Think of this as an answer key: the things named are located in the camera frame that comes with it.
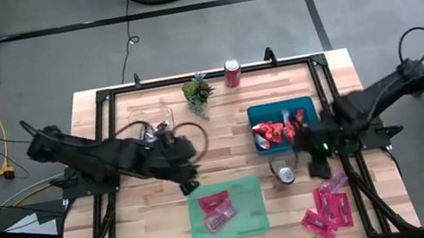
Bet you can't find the small potted succulent plant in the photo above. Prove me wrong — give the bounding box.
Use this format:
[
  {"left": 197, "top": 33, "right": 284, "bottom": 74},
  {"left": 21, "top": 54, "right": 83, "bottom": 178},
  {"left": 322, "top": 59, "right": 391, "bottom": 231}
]
[{"left": 179, "top": 70, "right": 221, "bottom": 124}]

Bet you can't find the clear plastic bin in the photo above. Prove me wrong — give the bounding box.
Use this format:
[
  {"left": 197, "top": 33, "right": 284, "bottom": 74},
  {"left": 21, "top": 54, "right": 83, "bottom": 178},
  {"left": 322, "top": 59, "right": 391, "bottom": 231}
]
[{"left": 125, "top": 102, "right": 180, "bottom": 152}]

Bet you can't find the black aluminium table frame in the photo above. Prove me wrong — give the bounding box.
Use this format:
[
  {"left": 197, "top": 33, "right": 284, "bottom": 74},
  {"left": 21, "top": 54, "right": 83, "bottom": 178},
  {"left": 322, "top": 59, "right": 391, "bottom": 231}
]
[{"left": 33, "top": 37, "right": 423, "bottom": 238}]

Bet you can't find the red Coca-Cola can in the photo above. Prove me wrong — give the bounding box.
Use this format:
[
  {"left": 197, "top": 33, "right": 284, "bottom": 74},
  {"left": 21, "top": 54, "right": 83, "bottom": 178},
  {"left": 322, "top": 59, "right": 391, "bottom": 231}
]
[{"left": 269, "top": 163, "right": 299, "bottom": 193}]

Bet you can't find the blue plastic bin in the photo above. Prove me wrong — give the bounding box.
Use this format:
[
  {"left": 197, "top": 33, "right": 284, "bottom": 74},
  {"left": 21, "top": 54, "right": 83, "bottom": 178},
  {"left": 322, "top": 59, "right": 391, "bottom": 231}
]
[{"left": 245, "top": 94, "right": 325, "bottom": 159}]

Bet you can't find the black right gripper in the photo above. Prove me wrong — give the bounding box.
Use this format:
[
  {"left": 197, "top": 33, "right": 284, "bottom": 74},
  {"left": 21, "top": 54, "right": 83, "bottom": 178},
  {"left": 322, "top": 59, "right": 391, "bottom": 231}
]
[{"left": 290, "top": 113, "right": 350, "bottom": 185}]

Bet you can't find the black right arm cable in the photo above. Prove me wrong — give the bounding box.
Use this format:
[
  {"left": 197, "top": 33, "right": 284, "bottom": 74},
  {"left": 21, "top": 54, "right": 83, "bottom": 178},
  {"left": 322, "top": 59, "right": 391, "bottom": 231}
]
[{"left": 248, "top": 26, "right": 424, "bottom": 179}]

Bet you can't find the yellow power plug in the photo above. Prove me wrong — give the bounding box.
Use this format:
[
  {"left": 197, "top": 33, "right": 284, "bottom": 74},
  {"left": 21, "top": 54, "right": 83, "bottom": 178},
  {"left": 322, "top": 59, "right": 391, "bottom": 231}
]
[{"left": 0, "top": 156, "right": 17, "bottom": 182}]

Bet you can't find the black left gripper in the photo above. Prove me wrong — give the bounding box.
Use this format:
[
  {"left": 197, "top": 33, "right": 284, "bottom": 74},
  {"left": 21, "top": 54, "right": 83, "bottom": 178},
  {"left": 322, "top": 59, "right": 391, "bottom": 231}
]
[{"left": 145, "top": 133, "right": 205, "bottom": 203}]

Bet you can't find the thin black floor cable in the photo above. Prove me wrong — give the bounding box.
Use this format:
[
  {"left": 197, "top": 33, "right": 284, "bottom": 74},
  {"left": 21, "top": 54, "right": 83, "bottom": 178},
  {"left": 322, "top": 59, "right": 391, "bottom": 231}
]
[{"left": 105, "top": 0, "right": 147, "bottom": 86}]

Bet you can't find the brown Hershey's candy pack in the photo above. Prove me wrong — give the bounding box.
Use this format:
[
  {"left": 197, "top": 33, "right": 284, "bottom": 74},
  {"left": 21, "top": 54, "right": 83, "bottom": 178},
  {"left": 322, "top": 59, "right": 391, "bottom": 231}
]
[
  {"left": 141, "top": 127, "right": 158, "bottom": 145},
  {"left": 155, "top": 120, "right": 171, "bottom": 134}
]

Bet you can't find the green plastic bin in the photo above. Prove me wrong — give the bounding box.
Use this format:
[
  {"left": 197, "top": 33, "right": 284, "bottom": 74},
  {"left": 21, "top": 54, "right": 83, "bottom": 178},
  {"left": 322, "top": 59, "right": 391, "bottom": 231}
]
[{"left": 183, "top": 174, "right": 271, "bottom": 238}]

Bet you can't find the red soda can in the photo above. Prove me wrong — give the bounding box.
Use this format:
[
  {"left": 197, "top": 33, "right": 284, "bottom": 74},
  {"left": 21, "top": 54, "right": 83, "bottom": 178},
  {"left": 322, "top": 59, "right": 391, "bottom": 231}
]
[{"left": 221, "top": 57, "right": 246, "bottom": 90}]

